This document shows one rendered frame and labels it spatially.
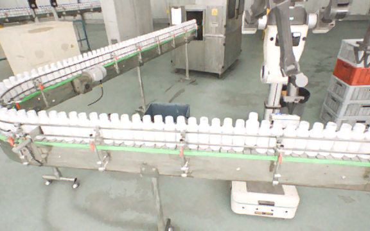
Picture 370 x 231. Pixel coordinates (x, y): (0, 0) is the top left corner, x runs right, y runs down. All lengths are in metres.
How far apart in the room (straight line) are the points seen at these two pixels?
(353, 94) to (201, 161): 2.46
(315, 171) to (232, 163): 0.40
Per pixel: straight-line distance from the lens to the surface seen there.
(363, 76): 3.27
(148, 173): 1.30
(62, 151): 1.45
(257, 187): 2.04
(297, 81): 1.20
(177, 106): 1.73
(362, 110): 3.51
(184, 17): 4.87
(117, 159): 1.31
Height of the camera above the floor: 1.73
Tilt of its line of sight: 30 degrees down
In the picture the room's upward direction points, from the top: 2 degrees counter-clockwise
